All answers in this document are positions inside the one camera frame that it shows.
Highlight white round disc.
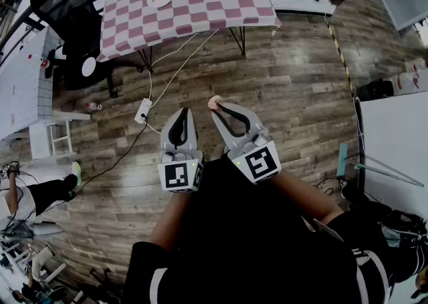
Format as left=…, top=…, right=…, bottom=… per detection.
left=81, top=57, right=98, bottom=78

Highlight yellow black floor tape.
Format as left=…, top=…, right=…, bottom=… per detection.
left=326, top=23, right=356, bottom=98

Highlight black mesh office chair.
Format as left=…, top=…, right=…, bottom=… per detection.
left=29, top=0, right=144, bottom=98

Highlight white tiled table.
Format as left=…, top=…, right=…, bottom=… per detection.
left=0, top=27, right=63, bottom=142

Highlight person's black striped shirt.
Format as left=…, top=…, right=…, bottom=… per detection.
left=122, top=208, right=397, bottom=304

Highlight person's black trousers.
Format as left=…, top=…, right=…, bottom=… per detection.
left=173, top=157, right=335, bottom=250

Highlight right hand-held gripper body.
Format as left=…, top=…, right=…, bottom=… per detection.
left=227, top=127, right=282, bottom=185

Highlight black backpack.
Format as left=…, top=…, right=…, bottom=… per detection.
left=377, top=208, right=428, bottom=283

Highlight white power cable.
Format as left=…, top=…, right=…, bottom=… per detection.
left=148, top=31, right=201, bottom=100
left=152, top=28, right=221, bottom=106

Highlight white jug red label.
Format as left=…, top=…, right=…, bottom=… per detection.
left=404, top=57, right=428, bottom=73
left=389, top=70, right=428, bottom=95

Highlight person's right forearm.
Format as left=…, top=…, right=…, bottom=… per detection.
left=267, top=172, right=345, bottom=226

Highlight black power cable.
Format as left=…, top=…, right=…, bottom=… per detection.
left=39, top=114, right=150, bottom=210

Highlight black hairpin leg table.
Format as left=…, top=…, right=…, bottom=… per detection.
left=136, top=27, right=247, bottom=73

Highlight person's left forearm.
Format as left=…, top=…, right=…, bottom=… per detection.
left=148, top=190, right=195, bottom=252

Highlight grey swivel chair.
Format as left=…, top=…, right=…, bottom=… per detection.
left=33, top=221, right=65, bottom=237

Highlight black box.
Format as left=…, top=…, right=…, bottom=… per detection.
left=356, top=78, right=395, bottom=102

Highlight white power strip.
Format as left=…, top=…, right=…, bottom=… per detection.
left=134, top=98, right=154, bottom=124

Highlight pink checkered tablecloth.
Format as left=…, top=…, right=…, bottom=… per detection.
left=96, top=0, right=282, bottom=63

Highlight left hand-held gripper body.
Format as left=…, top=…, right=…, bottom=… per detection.
left=156, top=148, right=205, bottom=194

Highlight plain white table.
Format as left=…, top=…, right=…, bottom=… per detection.
left=359, top=90, right=428, bottom=216

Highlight teal floor squeegee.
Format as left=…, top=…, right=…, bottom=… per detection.
left=336, top=143, right=425, bottom=187

